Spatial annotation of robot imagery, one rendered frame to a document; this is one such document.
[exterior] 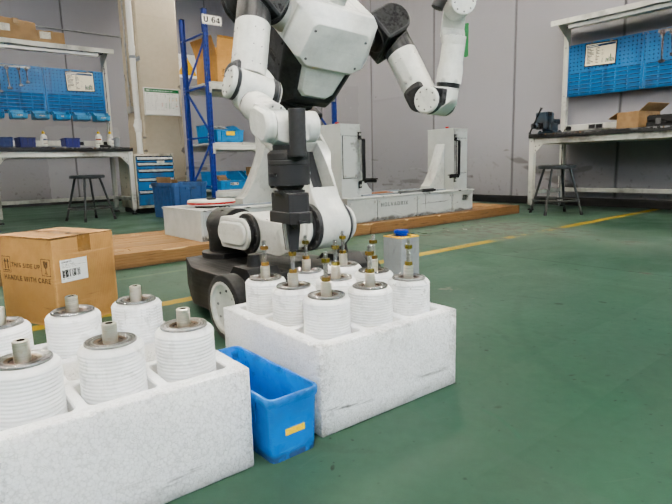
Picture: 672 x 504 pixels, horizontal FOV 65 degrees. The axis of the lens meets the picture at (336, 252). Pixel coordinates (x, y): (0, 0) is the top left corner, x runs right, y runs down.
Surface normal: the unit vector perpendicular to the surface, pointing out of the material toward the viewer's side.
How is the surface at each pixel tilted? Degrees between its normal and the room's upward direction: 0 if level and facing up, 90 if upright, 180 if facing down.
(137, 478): 90
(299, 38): 108
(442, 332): 90
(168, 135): 90
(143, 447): 90
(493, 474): 0
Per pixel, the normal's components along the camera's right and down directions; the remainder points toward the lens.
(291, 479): -0.03, -0.99
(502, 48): -0.77, 0.12
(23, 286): -0.47, 0.15
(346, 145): 0.65, 0.11
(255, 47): 0.56, -0.10
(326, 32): 0.41, 0.70
